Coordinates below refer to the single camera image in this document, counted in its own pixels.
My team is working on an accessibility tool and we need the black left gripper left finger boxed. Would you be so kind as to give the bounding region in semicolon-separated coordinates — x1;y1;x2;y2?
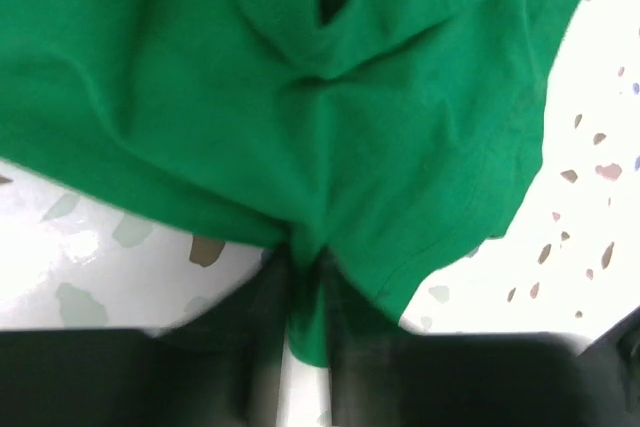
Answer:
1;248;292;426

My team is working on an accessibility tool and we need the green t shirt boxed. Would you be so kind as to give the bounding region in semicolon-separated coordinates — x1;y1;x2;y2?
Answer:
1;0;580;366

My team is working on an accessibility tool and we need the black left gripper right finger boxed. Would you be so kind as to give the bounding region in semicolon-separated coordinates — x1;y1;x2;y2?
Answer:
317;253;639;427

